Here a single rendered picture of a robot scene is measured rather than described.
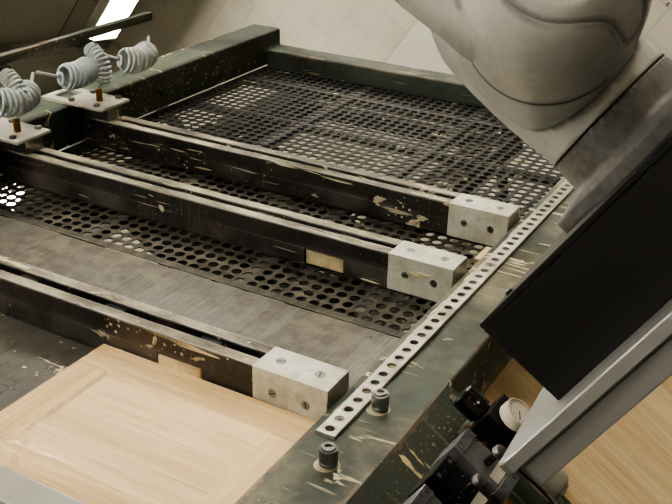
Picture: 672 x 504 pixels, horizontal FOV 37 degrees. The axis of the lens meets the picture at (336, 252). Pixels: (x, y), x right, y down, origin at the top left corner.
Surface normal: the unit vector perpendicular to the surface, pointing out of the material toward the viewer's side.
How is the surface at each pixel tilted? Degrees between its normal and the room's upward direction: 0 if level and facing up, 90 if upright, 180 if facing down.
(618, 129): 84
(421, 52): 90
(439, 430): 90
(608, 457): 90
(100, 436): 57
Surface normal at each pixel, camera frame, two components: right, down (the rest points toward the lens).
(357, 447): 0.02, -0.90
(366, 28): -0.40, 0.26
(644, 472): 0.49, -0.62
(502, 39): -0.54, 0.77
